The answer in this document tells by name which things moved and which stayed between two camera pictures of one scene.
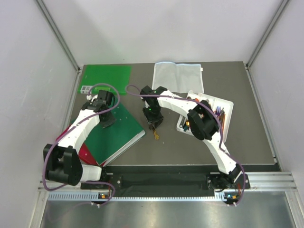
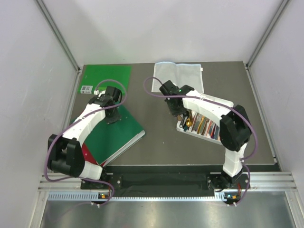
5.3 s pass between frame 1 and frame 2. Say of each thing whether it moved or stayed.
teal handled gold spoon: stayed
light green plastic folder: stayed
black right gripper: moved
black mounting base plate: stayed
